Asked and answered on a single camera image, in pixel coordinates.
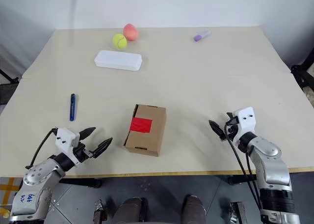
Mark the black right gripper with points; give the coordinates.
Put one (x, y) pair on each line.
(231, 130)

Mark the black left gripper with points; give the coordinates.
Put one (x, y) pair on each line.
(82, 152)

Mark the brown cardboard box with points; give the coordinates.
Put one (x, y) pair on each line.
(149, 140)

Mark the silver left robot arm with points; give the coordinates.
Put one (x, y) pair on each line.
(39, 184)

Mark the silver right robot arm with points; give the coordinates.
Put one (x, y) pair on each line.
(269, 165)

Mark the blue pen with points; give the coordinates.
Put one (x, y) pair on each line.
(72, 107)

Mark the black table underframe bar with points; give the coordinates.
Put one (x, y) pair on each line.
(235, 179)
(81, 182)

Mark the red tape patch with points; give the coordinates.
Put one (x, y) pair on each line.
(141, 125)

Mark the dark brown rounded shape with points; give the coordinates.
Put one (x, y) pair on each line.
(193, 209)
(130, 210)

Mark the white plastic lidded case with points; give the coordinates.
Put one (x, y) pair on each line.
(118, 60)

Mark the purple marker pen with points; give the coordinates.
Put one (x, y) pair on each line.
(202, 35)

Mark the black metal stand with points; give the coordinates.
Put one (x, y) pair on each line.
(8, 77)
(304, 70)

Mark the yellow-green tennis ball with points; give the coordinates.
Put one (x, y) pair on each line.
(119, 41)

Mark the pink peach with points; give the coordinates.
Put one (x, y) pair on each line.
(130, 32)

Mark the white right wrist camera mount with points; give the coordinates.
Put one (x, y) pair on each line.
(245, 120)

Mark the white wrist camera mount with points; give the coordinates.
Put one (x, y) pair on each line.
(65, 139)
(245, 120)

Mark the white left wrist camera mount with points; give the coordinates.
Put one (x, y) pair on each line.
(65, 139)

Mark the grey metal bracket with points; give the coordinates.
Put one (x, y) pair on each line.
(100, 213)
(237, 213)

